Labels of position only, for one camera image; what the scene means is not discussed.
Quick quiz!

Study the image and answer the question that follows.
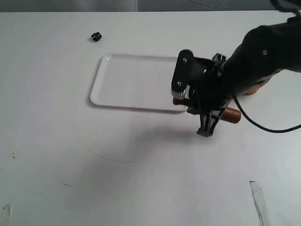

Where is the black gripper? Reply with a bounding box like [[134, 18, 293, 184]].
[[171, 49, 229, 137]]

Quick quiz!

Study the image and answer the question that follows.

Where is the brown wooden pestle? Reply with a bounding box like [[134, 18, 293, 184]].
[[173, 98, 241, 124]]

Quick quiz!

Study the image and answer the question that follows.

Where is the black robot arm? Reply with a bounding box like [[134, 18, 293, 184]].
[[171, 16, 301, 137]]

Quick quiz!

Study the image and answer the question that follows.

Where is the wooden mortar bowl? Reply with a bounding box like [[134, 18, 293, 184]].
[[242, 75, 273, 96]]

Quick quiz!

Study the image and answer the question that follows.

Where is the white rectangular plastic tray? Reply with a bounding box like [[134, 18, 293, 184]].
[[89, 53, 187, 113]]

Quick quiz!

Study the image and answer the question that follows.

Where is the small black plastic part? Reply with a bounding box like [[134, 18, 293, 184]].
[[91, 32, 102, 42]]

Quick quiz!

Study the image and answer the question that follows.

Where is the clear tape strip right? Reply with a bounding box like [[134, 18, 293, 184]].
[[249, 181, 272, 226]]

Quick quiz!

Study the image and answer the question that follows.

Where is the clear tape piece left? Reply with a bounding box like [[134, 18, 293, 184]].
[[0, 204, 11, 226]]

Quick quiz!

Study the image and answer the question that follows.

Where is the black cable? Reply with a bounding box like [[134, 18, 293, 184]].
[[231, 93, 301, 133]]

